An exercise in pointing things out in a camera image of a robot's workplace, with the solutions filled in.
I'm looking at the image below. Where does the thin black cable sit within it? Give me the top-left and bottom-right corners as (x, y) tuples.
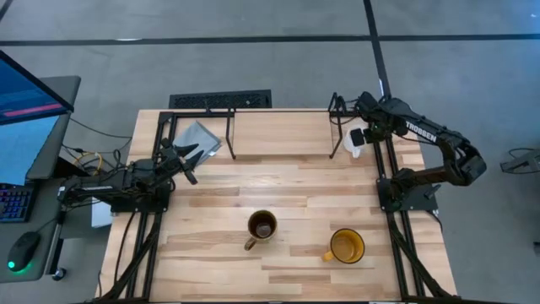
(69, 117), (133, 140)

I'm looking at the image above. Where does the black computer mouse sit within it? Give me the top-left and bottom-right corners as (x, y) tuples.
(7, 231), (42, 272)

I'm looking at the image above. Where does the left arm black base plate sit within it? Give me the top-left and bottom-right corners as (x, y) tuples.
(110, 179), (172, 214)

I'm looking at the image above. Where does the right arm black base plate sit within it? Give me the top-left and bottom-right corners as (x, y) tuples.
(376, 168), (440, 213)

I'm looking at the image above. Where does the grey cloth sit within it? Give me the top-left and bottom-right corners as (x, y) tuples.
(172, 121), (223, 166)

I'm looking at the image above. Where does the yellow mug with dark rim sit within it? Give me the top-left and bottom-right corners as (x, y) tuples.
(322, 228), (366, 265)

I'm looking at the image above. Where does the light blue computer screen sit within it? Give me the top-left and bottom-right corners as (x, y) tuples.
(0, 116), (60, 187)

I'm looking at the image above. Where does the black-framed computer monitor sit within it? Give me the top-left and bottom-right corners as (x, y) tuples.
(0, 50), (75, 127)

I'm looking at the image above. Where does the black aluminium table frame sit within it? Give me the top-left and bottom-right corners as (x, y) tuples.
(96, 108), (461, 303)

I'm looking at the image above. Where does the yellow cable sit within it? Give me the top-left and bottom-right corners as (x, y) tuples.
(73, 151), (104, 176)

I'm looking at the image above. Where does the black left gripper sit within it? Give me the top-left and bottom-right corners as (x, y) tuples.
(163, 143), (206, 186)

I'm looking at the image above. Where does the black floor stand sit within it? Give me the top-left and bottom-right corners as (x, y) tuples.
(499, 147), (540, 175)

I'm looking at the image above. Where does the olive brown ceramic mug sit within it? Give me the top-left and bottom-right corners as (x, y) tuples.
(243, 209), (278, 252)

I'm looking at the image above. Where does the black perforated bracket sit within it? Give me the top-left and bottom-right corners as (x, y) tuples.
(168, 89), (273, 110)

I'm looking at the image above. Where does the white ceramic mug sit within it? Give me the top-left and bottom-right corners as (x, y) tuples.
(343, 125), (369, 160)

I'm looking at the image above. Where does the backlit black keyboard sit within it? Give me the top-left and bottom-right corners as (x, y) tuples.
(0, 182), (35, 224)

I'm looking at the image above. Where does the grey desk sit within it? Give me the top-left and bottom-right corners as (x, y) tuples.
(0, 176), (71, 284)

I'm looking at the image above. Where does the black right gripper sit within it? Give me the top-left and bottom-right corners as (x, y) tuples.
(350, 119), (388, 148)

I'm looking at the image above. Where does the short black cable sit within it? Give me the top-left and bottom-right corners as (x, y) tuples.
(425, 209), (444, 233)

